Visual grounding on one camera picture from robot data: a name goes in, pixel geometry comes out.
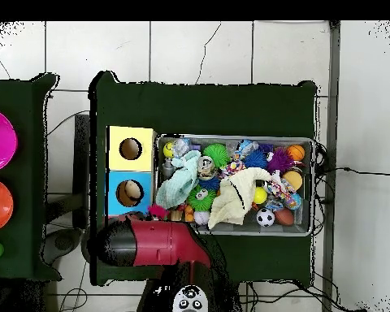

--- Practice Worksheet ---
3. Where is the multicolour spiky caterpillar toy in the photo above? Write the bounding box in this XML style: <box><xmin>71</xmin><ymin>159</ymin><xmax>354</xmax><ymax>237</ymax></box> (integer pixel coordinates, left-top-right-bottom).
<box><xmin>147</xmin><ymin>203</ymin><xmax>169</xmax><ymax>221</ymax></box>

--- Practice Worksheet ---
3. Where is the wooden box with three holes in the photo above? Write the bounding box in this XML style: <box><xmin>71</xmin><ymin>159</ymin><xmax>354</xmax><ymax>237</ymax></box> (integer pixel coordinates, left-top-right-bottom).
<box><xmin>104</xmin><ymin>125</ymin><xmax>158</xmax><ymax>223</ymax></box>

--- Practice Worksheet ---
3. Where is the mint waffle cloth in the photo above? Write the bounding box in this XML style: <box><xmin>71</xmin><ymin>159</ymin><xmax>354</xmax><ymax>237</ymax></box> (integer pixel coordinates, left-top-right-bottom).
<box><xmin>154</xmin><ymin>149</ymin><xmax>202</xmax><ymax>210</ymax></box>

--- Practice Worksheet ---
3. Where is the green spiky ball with eyes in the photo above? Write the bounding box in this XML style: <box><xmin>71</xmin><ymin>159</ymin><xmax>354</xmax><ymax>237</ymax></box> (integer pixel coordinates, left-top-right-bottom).
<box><xmin>186</xmin><ymin>185</ymin><xmax>218</xmax><ymax>212</ymax></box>

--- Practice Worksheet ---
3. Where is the silver drink can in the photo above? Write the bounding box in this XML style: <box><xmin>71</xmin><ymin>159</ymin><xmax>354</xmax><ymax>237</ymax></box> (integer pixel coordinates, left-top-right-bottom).
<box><xmin>197</xmin><ymin>155</ymin><xmax>215</xmax><ymax>180</ymax></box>

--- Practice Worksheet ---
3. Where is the black stand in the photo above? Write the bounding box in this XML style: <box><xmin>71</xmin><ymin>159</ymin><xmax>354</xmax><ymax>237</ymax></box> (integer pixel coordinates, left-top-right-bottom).
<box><xmin>40</xmin><ymin>113</ymin><xmax>91</xmax><ymax>266</ymax></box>

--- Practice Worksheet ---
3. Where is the cream waffle cloth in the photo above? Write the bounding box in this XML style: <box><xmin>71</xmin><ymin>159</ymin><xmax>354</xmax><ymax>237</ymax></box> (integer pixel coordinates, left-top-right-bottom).
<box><xmin>207</xmin><ymin>167</ymin><xmax>275</xmax><ymax>230</ymax></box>

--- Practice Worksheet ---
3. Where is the plain green spiky ball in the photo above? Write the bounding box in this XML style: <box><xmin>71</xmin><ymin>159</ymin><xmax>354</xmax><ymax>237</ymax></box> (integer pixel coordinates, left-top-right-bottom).
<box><xmin>201</xmin><ymin>143</ymin><xmax>231</xmax><ymax>169</ymax></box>

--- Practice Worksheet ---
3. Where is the small colourful crumpled paper ball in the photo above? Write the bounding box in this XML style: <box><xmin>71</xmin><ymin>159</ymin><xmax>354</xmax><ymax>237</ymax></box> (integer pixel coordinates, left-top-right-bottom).
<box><xmin>219</xmin><ymin>159</ymin><xmax>247</xmax><ymax>178</ymax></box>

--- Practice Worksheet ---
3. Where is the dark green table cloth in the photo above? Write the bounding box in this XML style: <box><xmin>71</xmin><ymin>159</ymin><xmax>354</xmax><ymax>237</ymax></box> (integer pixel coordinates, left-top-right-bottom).
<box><xmin>0</xmin><ymin>72</ymin><xmax>63</xmax><ymax>282</ymax></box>
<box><xmin>89</xmin><ymin>71</ymin><xmax>318</xmax><ymax>287</ymax></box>

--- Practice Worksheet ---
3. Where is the crushed bottle with blue label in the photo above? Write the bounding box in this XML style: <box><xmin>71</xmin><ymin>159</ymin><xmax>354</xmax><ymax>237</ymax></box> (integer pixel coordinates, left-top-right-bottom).
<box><xmin>232</xmin><ymin>138</ymin><xmax>259</xmax><ymax>160</ymax></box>

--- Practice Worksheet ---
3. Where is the blue spiky ball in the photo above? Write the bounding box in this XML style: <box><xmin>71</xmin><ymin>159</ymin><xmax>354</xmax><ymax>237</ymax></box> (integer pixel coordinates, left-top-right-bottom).
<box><xmin>243</xmin><ymin>149</ymin><xmax>269</xmax><ymax>172</ymax></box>

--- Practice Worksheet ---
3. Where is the long colourful crumpled wrapper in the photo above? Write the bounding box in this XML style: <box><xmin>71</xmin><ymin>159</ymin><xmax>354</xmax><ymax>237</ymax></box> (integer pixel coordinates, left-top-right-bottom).
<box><xmin>266</xmin><ymin>173</ymin><xmax>297</xmax><ymax>209</ymax></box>

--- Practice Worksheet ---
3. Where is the purple spiky ball with eyes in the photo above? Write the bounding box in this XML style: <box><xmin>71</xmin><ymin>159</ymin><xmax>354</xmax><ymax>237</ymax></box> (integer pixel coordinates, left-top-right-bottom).
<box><xmin>265</xmin><ymin>147</ymin><xmax>297</xmax><ymax>176</ymax></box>

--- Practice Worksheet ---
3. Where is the pink plastic bowl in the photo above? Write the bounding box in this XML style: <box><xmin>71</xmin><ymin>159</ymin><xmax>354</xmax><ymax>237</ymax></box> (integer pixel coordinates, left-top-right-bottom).
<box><xmin>0</xmin><ymin>108</ymin><xmax>19</xmax><ymax>174</ymax></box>

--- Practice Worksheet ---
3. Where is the black cable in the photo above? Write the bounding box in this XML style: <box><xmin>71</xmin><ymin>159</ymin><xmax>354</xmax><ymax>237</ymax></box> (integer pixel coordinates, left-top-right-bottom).
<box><xmin>245</xmin><ymin>279</ymin><xmax>368</xmax><ymax>312</ymax></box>
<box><xmin>58</xmin><ymin>253</ymin><xmax>91</xmax><ymax>312</ymax></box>
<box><xmin>314</xmin><ymin>166</ymin><xmax>390</xmax><ymax>177</ymax></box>
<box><xmin>46</xmin><ymin>110</ymin><xmax>91</xmax><ymax>137</ymax></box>

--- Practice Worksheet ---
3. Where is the silver wire mesh bin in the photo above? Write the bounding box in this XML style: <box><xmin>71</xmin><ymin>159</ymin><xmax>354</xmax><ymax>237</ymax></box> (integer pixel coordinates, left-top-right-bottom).
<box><xmin>153</xmin><ymin>133</ymin><xmax>315</xmax><ymax>237</ymax></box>

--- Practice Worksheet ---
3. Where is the grey metal rail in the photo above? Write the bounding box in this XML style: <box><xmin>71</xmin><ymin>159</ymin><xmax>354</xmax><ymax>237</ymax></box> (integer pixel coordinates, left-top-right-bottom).
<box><xmin>321</xmin><ymin>20</ymin><xmax>342</xmax><ymax>312</ymax></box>

